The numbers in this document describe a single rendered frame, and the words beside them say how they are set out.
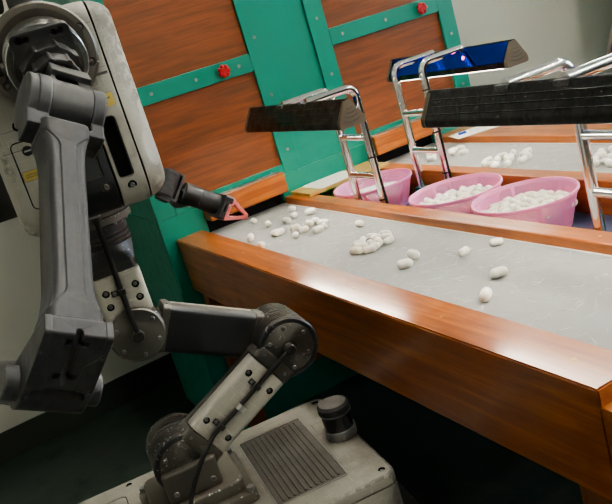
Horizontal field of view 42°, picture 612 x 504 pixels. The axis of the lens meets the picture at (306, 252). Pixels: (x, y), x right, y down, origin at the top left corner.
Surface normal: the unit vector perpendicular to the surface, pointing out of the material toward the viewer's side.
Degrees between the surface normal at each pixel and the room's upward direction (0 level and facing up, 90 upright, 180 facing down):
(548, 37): 90
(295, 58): 90
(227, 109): 90
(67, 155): 56
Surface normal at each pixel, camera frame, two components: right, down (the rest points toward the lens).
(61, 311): 0.52, -0.58
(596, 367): -0.28, -0.92
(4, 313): 0.49, 0.11
